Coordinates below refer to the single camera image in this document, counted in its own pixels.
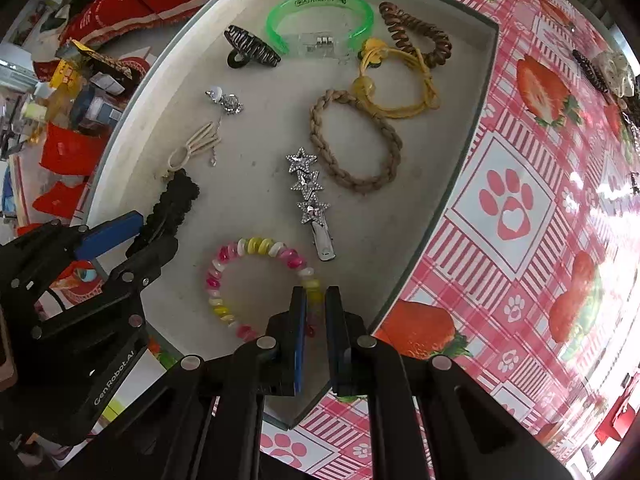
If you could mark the beige braided hair band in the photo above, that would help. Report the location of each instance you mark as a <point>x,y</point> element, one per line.
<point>320,115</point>

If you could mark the white scrunchie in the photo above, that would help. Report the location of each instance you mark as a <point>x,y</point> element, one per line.
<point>615,72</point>

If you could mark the silver rhinestone hair clip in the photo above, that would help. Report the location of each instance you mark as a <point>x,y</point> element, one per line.
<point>230,105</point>

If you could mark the red printed cloth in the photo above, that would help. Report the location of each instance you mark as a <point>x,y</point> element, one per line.
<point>125,5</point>

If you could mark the silver star hair clip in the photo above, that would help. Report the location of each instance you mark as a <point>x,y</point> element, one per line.
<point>307,207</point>

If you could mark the red plastic stool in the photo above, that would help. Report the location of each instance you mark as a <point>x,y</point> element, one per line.
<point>615,420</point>

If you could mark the black hair claw clip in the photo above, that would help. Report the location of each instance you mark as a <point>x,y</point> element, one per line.
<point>250,45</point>

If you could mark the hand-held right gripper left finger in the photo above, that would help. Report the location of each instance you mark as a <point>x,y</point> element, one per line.
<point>300,340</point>

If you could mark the yellow packet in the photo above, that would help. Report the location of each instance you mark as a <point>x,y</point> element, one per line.
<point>65,77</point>

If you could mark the strawberry printed pink tablecloth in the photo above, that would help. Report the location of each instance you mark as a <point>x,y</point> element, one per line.
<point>510,260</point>

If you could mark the white jewelry tray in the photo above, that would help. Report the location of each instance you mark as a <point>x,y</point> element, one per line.
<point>250,175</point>

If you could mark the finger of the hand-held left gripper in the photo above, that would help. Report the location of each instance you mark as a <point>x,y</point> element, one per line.
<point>150,262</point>
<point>110,237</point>

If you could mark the red paper packet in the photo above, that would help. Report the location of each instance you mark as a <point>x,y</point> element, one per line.
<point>70,152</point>
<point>57,200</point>

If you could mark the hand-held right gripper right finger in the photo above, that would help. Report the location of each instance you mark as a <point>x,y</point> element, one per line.
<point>334,345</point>

